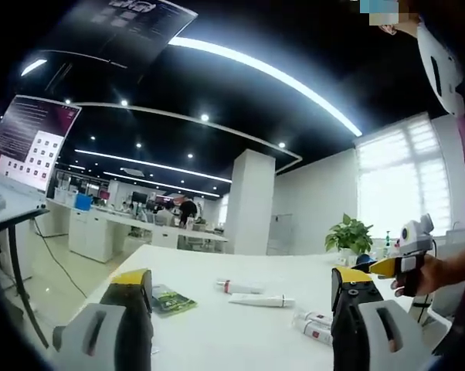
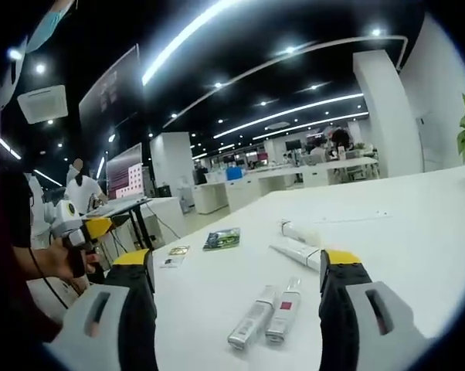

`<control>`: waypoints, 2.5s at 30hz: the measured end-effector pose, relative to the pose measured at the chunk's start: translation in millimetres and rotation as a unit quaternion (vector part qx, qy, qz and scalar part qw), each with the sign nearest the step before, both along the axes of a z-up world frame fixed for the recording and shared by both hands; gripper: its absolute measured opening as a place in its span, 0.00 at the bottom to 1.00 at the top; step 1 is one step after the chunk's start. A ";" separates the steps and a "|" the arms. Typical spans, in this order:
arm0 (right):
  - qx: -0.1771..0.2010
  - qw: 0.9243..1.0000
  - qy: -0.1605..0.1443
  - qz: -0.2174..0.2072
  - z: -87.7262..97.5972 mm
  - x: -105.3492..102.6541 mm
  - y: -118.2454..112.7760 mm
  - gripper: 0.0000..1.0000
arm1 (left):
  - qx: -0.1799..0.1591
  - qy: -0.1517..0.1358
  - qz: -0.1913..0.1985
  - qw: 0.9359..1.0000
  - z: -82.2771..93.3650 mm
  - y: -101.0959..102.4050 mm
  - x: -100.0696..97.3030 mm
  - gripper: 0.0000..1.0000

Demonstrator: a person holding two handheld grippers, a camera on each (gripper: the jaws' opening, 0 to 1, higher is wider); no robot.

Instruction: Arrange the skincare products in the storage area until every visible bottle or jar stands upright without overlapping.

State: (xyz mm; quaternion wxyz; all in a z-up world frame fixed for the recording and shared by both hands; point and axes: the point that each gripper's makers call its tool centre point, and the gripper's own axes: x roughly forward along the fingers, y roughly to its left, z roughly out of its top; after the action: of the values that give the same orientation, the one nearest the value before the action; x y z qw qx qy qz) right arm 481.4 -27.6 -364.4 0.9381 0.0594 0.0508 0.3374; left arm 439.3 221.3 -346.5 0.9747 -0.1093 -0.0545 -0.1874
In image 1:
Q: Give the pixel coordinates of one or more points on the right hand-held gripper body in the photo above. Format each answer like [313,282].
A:
[414,251]

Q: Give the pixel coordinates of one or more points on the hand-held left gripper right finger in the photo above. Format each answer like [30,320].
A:
[371,328]

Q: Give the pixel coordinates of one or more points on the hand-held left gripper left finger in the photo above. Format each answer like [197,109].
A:
[101,328]

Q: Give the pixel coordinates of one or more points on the clear skincare bottle red label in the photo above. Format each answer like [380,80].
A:
[318,332]
[313,316]

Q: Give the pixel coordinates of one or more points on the green skincare sachet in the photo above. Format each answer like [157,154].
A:
[172,300]

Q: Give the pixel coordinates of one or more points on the white skincare tube grey cap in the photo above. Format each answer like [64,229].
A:
[261,300]

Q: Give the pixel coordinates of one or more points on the white skincare tube red band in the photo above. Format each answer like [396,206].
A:
[242,286]

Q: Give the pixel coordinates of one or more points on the small dark green bottle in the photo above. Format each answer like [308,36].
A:
[388,239]

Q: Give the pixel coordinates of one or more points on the person's right hand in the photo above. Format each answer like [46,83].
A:
[425,276]

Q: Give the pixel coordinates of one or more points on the green potted plant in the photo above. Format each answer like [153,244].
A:
[350,233]

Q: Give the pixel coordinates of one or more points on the window blinds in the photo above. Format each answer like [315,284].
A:
[404,181]

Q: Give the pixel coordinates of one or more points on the long white office desk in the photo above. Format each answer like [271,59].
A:
[113,228]

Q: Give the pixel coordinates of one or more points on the blue box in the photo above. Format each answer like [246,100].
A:
[83,201]

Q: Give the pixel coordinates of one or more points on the white chest-worn device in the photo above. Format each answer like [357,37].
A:
[441,65]

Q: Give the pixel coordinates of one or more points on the large display screen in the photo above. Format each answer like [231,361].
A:
[35,139]

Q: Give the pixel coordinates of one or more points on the long ceiling light strip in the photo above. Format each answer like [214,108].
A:
[279,75]

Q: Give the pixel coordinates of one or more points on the dark hanging poster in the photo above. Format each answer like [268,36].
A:
[124,29]

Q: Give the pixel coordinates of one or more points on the white desk with black frame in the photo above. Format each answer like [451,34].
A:
[12,201]

